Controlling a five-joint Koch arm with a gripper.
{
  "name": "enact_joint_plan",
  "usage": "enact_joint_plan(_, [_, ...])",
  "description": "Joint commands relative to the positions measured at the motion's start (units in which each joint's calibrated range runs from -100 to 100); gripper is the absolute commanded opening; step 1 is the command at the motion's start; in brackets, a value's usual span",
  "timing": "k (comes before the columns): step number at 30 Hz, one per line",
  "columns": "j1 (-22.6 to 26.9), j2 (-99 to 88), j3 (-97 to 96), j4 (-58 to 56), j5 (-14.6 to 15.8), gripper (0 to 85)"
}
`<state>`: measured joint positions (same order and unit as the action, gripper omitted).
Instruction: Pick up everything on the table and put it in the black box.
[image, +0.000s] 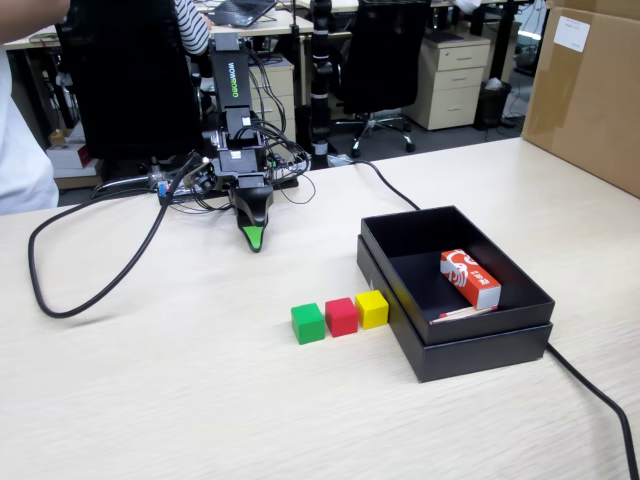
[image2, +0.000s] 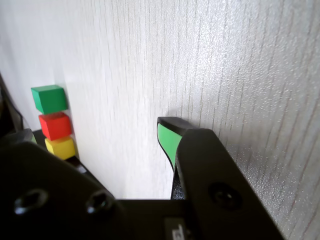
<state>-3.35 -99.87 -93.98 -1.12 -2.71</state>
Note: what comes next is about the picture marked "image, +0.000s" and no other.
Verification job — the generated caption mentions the black laptop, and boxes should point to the black laptop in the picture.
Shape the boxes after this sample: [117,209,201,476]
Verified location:
[205,0,279,29]

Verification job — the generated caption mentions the white and red carton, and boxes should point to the white and red carton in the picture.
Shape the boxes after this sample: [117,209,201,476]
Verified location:
[45,127,104,190]

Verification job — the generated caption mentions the black cardboard box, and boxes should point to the black cardboard box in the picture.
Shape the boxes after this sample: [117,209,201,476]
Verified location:
[360,204,556,346]

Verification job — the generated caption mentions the bare person forearm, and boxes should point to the bare person forearm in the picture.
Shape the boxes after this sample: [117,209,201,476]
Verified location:
[0,0,72,45]

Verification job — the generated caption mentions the person in striped shirt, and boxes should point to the person in striped shirt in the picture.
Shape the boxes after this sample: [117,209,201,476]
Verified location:
[172,0,215,57]

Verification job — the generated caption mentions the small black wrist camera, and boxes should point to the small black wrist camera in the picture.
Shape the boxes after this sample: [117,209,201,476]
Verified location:
[187,158,219,194]

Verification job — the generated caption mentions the green wooden cube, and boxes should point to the green wooden cube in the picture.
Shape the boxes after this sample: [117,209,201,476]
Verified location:
[290,302,326,345]

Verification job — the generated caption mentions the black office chair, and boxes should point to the black office chair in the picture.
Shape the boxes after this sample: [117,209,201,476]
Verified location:
[54,0,204,196]
[339,0,434,159]

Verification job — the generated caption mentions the black pole with white bands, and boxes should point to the black pole with white bands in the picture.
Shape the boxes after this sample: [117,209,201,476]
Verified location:
[308,0,335,170]

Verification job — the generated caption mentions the beige drawer cabinet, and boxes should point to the beige drawer cabinet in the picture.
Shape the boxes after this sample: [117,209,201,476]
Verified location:
[402,35,492,132]
[247,55,297,146]

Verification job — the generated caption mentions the black trash bin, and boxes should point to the black trash bin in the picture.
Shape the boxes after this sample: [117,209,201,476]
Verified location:
[473,79,513,130]

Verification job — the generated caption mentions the red and white matchbox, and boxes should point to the red and white matchbox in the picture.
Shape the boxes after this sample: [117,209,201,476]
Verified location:
[439,248,502,310]

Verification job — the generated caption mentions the beige office desk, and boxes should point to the beige office desk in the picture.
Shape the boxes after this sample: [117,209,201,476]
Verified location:
[3,7,316,51]

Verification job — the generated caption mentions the white paper label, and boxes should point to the white paper label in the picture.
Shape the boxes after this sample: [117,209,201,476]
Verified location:
[553,15,592,53]

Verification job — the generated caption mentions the thick black cable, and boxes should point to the thick black cable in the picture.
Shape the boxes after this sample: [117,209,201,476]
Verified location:
[27,152,204,320]
[349,158,640,480]

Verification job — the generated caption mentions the yellow wooden cube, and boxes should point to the yellow wooden cube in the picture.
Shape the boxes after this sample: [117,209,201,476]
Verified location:
[354,289,390,331]

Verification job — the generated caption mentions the person in white shirt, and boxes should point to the person in white shirt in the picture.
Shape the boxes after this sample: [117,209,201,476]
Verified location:
[0,44,60,217]

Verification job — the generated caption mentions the large brown cardboard box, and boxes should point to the large brown cardboard box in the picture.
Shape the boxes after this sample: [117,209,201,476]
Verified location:
[520,0,640,200]

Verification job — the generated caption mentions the thin black wire bundle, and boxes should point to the thin black wire bundle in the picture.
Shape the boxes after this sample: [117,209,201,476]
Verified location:
[243,45,317,207]

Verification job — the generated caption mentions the red wooden cube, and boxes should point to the red wooden cube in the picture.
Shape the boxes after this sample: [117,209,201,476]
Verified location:
[324,297,360,338]

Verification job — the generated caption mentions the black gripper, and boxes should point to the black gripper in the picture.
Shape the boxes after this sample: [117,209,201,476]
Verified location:
[215,145,274,254]

